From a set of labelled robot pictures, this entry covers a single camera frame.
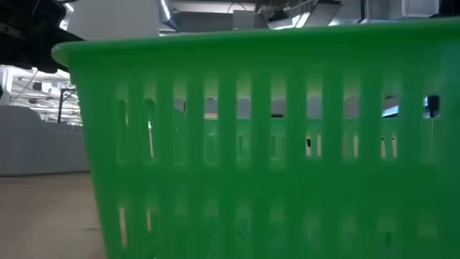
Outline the green plastic basket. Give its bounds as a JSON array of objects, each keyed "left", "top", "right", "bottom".
[{"left": 51, "top": 17, "right": 460, "bottom": 259}]

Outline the white ceiling light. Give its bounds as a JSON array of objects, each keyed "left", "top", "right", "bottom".
[{"left": 267, "top": 12, "right": 312, "bottom": 30}]

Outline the grey ventilation duct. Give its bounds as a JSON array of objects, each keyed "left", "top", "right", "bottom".
[{"left": 172, "top": 9, "right": 269, "bottom": 34}]

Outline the black metal stand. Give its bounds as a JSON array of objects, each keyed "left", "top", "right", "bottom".
[{"left": 57, "top": 88, "right": 78, "bottom": 125}]

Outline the grey partition panel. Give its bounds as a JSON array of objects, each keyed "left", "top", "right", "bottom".
[{"left": 0, "top": 104, "right": 91, "bottom": 177}]

